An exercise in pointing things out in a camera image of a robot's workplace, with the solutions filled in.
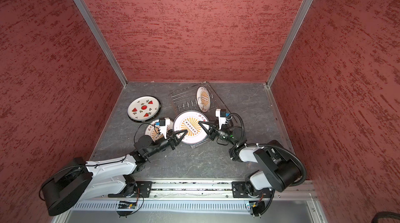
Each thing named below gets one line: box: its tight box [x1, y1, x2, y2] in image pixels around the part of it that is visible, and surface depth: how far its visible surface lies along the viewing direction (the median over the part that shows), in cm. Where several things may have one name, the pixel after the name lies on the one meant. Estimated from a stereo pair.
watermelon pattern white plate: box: [127, 95, 161, 123], surface depth 103 cm
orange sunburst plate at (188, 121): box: [172, 110, 209, 145], surface depth 74 cm
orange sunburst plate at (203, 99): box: [196, 85, 211, 114], surface depth 102 cm
